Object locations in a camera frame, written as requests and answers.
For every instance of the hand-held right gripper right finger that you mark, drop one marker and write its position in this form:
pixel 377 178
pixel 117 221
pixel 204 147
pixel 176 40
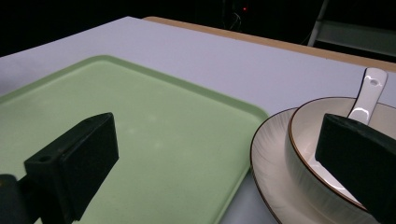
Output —
pixel 358 155

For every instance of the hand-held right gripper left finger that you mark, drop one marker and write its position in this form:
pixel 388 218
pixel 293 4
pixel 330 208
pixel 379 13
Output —
pixel 77 161

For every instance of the white bowl with brown rim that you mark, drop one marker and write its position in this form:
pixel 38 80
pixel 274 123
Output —
pixel 305 130

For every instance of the white ceramic spoon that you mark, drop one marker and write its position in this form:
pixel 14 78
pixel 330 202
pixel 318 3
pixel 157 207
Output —
pixel 369 96

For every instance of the white plate with dark rim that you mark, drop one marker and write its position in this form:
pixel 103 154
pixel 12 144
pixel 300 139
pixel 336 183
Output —
pixel 271 161

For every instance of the green plastic tray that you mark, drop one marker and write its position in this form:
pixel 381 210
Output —
pixel 171 130

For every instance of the metal stand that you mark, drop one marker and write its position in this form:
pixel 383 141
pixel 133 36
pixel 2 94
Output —
pixel 351 34

